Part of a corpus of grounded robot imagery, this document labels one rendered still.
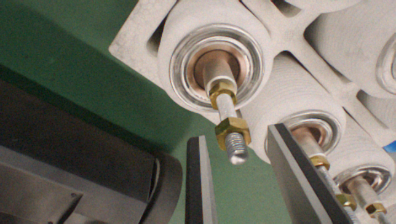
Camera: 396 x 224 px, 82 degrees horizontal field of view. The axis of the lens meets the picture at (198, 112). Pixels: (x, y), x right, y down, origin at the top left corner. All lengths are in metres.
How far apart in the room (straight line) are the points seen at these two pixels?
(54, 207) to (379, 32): 0.48
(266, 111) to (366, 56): 0.09
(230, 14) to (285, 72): 0.12
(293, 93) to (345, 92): 0.12
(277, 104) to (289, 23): 0.09
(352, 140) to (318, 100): 0.11
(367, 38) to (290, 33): 0.07
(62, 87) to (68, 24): 0.13
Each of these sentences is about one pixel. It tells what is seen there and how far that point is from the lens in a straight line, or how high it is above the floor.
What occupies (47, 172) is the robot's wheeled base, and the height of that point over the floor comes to 0.18.
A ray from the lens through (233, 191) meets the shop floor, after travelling 0.73.
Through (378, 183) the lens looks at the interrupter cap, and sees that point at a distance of 0.36.
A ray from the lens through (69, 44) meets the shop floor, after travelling 0.49.
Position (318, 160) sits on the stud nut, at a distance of 0.23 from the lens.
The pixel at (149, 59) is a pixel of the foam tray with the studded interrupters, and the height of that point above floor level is 0.18.
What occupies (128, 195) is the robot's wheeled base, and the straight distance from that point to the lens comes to 0.43.
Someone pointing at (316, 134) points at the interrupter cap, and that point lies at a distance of 0.26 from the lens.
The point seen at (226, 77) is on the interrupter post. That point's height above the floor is 0.28.
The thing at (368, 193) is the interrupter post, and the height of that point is 0.27.
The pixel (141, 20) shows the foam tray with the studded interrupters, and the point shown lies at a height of 0.18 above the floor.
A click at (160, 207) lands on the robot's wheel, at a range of 0.47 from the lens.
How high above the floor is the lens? 0.42
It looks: 55 degrees down
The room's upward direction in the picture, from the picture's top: 175 degrees clockwise
